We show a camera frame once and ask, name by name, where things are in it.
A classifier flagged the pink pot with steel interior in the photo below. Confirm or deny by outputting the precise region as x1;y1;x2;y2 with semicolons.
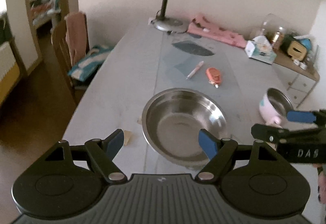
259;88;293;127

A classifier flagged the large steel bowl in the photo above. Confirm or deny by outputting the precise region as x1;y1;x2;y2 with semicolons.
141;89;230;167

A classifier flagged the person's right hand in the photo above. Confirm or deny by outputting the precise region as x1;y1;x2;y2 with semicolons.
317;164;326;204

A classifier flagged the white drawer cabinet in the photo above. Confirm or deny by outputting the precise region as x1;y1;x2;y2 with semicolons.
272;50;320;108

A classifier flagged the white charger adapter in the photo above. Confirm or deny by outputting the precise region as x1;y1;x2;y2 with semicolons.
293;59;307;70

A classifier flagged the yellow tissue holder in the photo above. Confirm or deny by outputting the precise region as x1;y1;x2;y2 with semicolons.
287;41;307;61

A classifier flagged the orange correction tape dispenser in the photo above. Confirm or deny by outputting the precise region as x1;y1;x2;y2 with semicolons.
206;68;222;88

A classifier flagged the blue globe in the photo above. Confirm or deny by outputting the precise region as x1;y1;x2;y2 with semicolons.
299;38;312;51

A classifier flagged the tissue box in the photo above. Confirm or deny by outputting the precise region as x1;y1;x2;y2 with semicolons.
245;36;276;65

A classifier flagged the pink white pen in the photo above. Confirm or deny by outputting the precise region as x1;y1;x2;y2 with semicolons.
186;61;204;80

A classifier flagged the glass jar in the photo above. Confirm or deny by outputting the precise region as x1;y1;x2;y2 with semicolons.
261;13;289;50

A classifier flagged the blue white package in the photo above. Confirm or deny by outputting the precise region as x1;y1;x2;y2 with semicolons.
68;45;114;82

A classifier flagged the wooden chair with pink towel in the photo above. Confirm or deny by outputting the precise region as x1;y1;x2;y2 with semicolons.
51;20;92;106

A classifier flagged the pink cloth on table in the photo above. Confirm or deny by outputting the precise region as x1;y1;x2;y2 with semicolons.
187;13;247;49

